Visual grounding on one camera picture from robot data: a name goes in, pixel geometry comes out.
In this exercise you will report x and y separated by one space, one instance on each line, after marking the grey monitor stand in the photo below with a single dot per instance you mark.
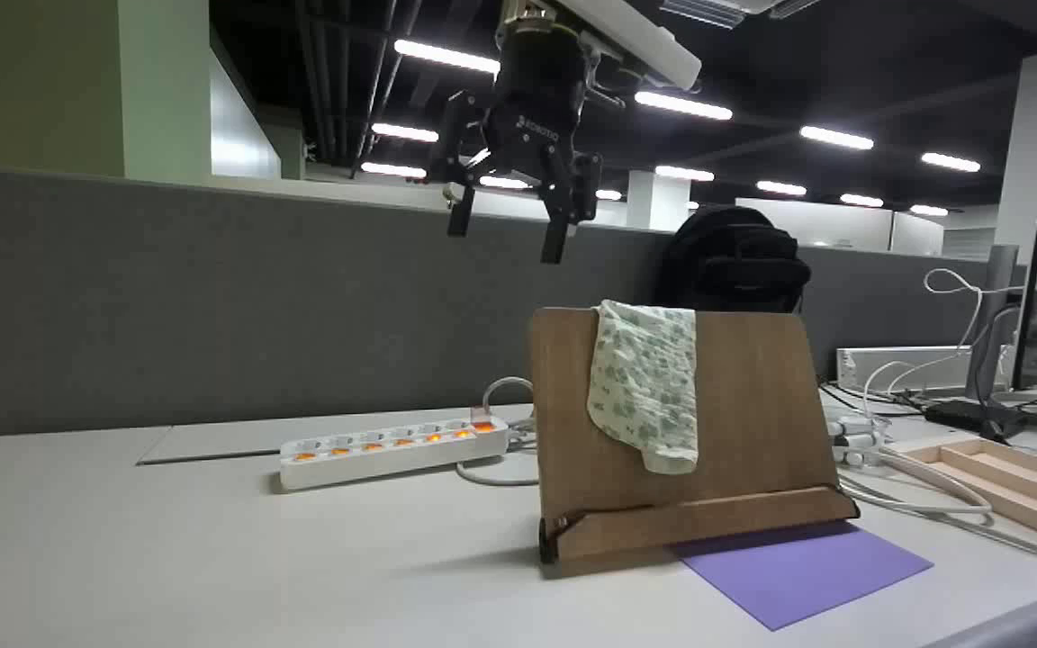
996 361

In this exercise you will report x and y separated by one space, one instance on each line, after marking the purple paper sheet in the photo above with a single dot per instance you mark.
801 573

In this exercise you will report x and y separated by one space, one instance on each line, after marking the wooden frame tray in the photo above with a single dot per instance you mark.
1008 479

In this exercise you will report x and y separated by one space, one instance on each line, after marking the white cloth with green flowers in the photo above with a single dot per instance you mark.
645 384

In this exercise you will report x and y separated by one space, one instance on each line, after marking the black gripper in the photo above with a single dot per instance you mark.
540 84

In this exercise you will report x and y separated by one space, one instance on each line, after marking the grey chair back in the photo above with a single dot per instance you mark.
1022 623

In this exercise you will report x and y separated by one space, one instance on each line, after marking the white power strip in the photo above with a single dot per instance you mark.
385 455

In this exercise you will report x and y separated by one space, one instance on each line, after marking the grey desk partition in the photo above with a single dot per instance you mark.
182 312

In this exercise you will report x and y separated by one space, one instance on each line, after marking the ceiling light tube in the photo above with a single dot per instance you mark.
447 57
781 187
684 175
403 130
837 139
950 163
392 169
684 105

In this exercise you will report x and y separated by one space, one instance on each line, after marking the ceiling air vent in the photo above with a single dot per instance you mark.
722 7

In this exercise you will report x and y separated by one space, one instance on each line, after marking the white flat box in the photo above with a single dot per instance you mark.
902 369

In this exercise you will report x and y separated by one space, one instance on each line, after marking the black backpack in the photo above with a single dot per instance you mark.
737 256

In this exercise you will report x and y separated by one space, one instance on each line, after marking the wooden book stand board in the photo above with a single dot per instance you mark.
757 419

